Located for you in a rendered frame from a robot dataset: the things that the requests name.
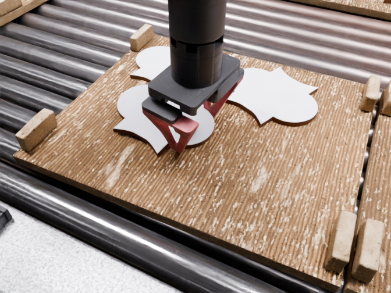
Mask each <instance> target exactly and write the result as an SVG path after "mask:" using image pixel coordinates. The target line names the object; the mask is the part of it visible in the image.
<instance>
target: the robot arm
mask: <svg viewBox="0 0 391 293"><path fill-rule="evenodd" d="M226 7H227V0H168V16H169V43H170V65H169V66H168V67H167V68H166V69H165V70H163V71H162V72H161V73H159V75H157V76H156V77H155V78H154V79H152V80H151V81H150V82H149V83H148V94H149V97H148V98H147V99H145V100H144V101H143V102H142V103H141V106H142V111H143V114H144V115H145V116H146V117H147V118H148V119H149V120H150V121H151V122H152V123H153V124H154V126H155V127H156V128H157V129H158V130H159V131H160V132H161V133H162V134H163V136H164V137H165V139H166V140H167V142H168V144H169V145H170V147H171V148H172V149H173V150H174V151H176V152H178V153H182V152H183V150H184V149H185V147H186V145H187V144H188V142H189V141H190V139H191V138H192V136H193V134H194V133H195V131H196V129H197V128H198V126H199V122H197V121H195V120H192V119H190V118H188V117H186V116H184V115H182V112H184V113H186V114H188V115H190V116H196V115H197V109H198V108H199V107H200V106H201V105H202V104H203V105H204V109H206V110H207V111H209V113H210V114H211V115H212V116H213V117H215V116H216V114H217V113H218V112H219V110H220V109H221V107H222V106H223V105H224V103H225V102H226V101H227V99H228V98H229V97H230V96H231V94H232V93H233V91H234V90H235V89H236V87H237V86H238V85H239V84H240V82H241V81H242V79H243V77H244V69H243V68H241V67H240V62H241V61H240V59H238V58H235V57H232V56H230V55H227V54H225V53H223V40H224V33H225V20H226ZM168 101H171V102H173V103H175V104H177V105H179V106H180V109H178V108H176V107H174V106H172V105H170V104H168V103H167V102H168ZM211 103H215V104H214V105H212V104H211ZM169 126H170V127H172V128H173V129H174V131H175V132H176V133H178V134H179V135H180V138H179V141H178V142H176V141H175V139H174V137H173V135H172V133H171V131H170V128H169Z"/></svg>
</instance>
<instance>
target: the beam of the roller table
mask: <svg viewBox="0 0 391 293"><path fill-rule="evenodd" d="M0 205H1V206H3V207H4V208H7V209H8V211H9V212H10V214H11V215H12V218H11V219H10V220H8V222H7V223H6V224H5V225H4V226H3V227H2V228H1V229H0V293H184V292H182V291H180V290H178V289H176V288H174V287H172V286H170V285H168V284H166V283H164V282H162V281H160V280H158V279H156V278H154V277H152V276H150V275H148V274H146V273H144V272H142V271H140V270H138V269H136V268H134V267H132V266H130V265H128V264H126V263H124V262H122V261H120V260H118V259H116V258H114V257H112V256H110V255H108V254H106V253H104V252H102V251H100V250H98V249H96V248H94V247H92V246H90V245H88V244H86V243H84V242H82V241H80V240H78V239H76V238H74V237H72V236H70V235H68V234H66V233H64V232H62V231H60V230H58V229H56V228H54V227H52V226H50V225H48V224H46V223H44V222H42V221H40V220H38V219H36V218H34V217H32V216H30V215H28V214H26V213H24V212H22V211H20V210H18V209H16V208H14V207H12V206H10V205H8V204H6V203H4V202H2V201H0Z"/></svg>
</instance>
